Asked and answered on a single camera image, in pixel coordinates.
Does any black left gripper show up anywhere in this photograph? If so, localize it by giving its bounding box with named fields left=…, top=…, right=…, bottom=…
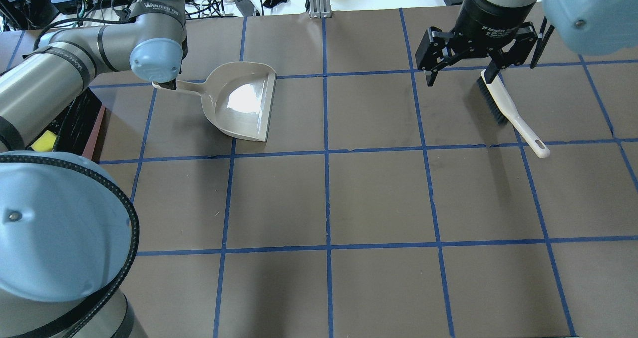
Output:
left=161, top=79, right=177, bottom=91

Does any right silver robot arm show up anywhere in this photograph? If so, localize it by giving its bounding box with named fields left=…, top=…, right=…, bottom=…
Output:
left=415, top=0, right=638, bottom=86

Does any black lined trash bin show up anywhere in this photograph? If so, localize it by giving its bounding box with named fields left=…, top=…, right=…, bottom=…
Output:
left=26, top=88, right=106, bottom=161

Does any yellow green sponge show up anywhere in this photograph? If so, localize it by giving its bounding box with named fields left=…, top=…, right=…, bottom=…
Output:
left=30, top=130, right=58, bottom=152

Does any white hand brush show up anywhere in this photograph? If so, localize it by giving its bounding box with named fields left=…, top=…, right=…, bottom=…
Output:
left=477, top=69, right=551, bottom=159

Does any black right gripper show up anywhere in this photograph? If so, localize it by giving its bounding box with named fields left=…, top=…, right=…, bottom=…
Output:
left=415, top=0, right=538, bottom=87

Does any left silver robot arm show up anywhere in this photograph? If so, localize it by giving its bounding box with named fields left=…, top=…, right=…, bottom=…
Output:
left=1, top=0, right=187, bottom=338

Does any beige plastic dustpan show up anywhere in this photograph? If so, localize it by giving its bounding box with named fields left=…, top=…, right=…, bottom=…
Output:
left=152, top=61, right=277, bottom=142

